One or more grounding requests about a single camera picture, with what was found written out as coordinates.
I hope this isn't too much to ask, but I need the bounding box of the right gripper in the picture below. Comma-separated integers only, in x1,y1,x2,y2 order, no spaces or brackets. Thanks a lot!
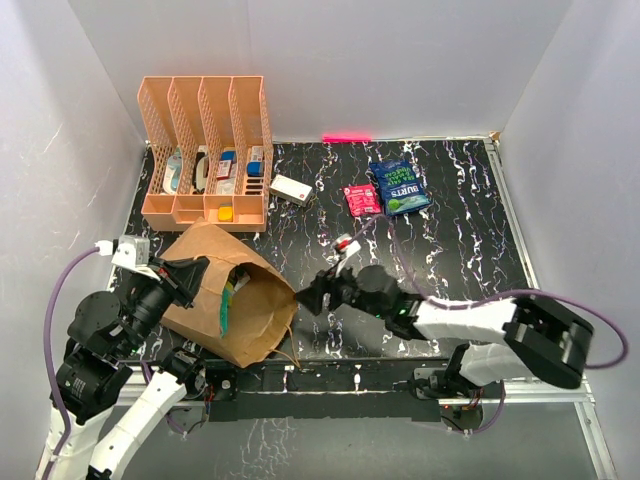
295,257,388,320

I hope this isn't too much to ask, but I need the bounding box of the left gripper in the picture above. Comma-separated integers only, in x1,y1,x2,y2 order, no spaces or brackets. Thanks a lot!
119,252,210,355

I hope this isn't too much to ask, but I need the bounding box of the brown paper bag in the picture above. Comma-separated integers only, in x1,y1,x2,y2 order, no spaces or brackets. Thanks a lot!
162,219,298,368

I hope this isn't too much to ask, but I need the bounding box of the red snack packet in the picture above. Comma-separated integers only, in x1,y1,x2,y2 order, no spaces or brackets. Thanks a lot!
343,184,381,217

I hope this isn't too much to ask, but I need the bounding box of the blue Burts chips bag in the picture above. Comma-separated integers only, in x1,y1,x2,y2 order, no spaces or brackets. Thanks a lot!
369,159,432,217

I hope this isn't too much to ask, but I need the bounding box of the teal red snack bag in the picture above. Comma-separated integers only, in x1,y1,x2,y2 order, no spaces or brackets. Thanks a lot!
219,289,233,337

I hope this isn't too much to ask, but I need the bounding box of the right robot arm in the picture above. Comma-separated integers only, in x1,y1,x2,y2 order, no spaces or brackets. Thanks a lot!
295,265,594,398

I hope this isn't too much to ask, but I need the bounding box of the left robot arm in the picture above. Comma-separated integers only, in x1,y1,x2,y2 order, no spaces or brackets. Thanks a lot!
35,257,209,479

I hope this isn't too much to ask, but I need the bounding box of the white blue tape dispenser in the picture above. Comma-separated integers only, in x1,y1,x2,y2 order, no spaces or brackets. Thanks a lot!
162,147,183,195

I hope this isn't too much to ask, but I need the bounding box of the white small cardboard box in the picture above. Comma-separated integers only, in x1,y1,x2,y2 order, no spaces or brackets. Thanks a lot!
270,174,313,206

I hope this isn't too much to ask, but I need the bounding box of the black white stapler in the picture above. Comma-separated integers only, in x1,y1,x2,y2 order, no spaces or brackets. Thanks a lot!
192,145,209,194

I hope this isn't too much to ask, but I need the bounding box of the orange plastic desk organizer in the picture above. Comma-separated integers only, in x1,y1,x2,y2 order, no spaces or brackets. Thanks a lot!
137,76,274,232

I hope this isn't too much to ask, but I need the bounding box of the red blue small box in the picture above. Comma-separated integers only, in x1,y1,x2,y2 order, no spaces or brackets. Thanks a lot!
216,150,236,180

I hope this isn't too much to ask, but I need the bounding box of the blue white small box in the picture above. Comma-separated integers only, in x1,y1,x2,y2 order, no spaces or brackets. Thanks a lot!
246,146,264,178

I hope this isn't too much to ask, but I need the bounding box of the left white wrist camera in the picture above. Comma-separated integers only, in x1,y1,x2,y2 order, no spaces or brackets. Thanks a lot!
94,235,154,277

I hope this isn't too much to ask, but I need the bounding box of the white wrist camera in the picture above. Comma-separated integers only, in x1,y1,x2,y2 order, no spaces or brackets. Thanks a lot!
332,234,361,275
94,235,154,277

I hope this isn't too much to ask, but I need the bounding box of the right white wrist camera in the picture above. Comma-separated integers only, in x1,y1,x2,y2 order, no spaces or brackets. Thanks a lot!
332,234,361,275

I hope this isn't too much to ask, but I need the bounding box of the black base rail bar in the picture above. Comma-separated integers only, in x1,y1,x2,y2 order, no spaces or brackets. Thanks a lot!
206,358,444,422

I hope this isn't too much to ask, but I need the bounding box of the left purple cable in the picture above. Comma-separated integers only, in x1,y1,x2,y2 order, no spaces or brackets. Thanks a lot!
37,242,114,480

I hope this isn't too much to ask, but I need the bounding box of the purple cable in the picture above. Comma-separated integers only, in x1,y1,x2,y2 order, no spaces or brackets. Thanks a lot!
37,242,114,480
344,214,630,434

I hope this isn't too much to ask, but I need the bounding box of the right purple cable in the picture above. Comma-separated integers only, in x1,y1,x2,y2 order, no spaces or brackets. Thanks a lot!
344,214,630,434

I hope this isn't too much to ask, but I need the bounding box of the aluminium frame rail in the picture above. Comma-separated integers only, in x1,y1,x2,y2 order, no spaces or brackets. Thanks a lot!
37,362,619,480

